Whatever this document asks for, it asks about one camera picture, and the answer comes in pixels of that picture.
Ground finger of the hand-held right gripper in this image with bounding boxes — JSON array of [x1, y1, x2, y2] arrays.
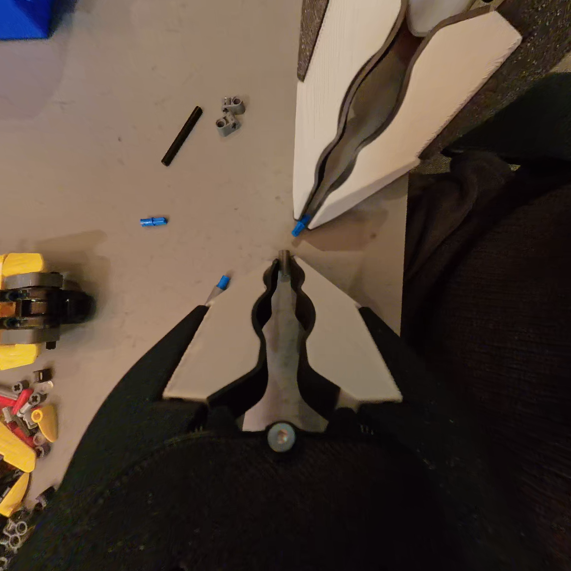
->
[[291, 0, 405, 220], [307, 10, 523, 231]]

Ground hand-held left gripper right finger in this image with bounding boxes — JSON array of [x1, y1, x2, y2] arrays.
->
[[289, 257, 403, 421]]

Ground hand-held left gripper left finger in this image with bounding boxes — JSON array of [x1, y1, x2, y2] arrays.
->
[[162, 260, 278, 405]]

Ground pile of toy building pieces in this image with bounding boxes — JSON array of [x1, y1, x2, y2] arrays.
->
[[0, 368, 59, 554]]

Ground person's black clothed body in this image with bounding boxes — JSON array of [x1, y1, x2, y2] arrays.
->
[[399, 73, 571, 571]]

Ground black toy axle rod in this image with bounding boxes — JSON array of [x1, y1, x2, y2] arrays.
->
[[161, 106, 203, 167]]

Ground small yellow toy vehicle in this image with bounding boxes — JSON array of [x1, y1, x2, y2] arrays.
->
[[0, 253, 96, 371]]

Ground blue storage bin with tag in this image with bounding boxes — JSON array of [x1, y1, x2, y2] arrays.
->
[[0, 0, 63, 41]]

